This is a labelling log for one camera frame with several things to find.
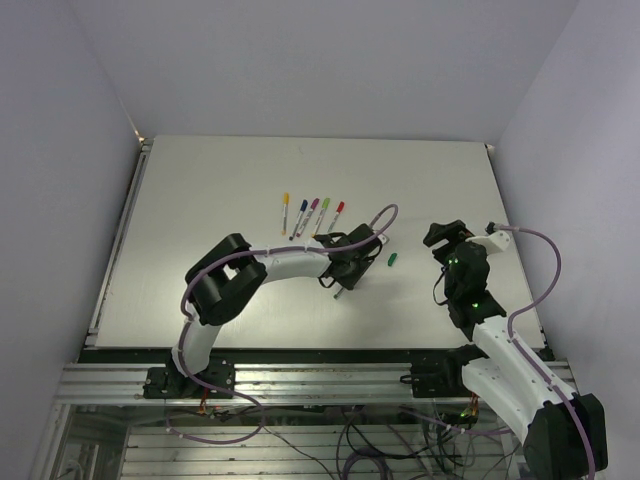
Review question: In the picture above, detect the purple whiteboard marker pen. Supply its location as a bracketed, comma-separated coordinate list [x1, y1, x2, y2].
[296, 198, 320, 237]

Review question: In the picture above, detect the aluminium frame rail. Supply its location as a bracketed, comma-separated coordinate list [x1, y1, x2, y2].
[54, 363, 471, 407]

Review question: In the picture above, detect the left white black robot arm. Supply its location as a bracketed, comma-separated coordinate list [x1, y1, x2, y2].
[168, 223, 384, 397]

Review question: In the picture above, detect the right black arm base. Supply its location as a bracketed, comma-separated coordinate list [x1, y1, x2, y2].
[399, 344, 488, 398]

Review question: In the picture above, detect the orange whiteboard marker pen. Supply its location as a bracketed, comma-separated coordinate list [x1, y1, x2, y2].
[281, 192, 290, 236]

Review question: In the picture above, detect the red whiteboard marker pen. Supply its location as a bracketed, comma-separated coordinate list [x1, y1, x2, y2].
[327, 201, 345, 233]

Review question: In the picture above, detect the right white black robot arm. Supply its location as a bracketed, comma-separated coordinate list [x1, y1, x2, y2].
[423, 220, 608, 479]

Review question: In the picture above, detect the yellow whiteboard marker pen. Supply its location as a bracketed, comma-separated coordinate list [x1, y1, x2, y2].
[311, 197, 331, 238]

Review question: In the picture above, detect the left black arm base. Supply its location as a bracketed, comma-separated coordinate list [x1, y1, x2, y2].
[143, 354, 235, 400]

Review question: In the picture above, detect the blue whiteboard marker pen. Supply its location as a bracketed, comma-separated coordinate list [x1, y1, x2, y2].
[289, 199, 308, 241]

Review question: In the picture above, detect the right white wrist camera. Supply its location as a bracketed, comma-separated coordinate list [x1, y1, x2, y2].
[468, 222, 511, 255]

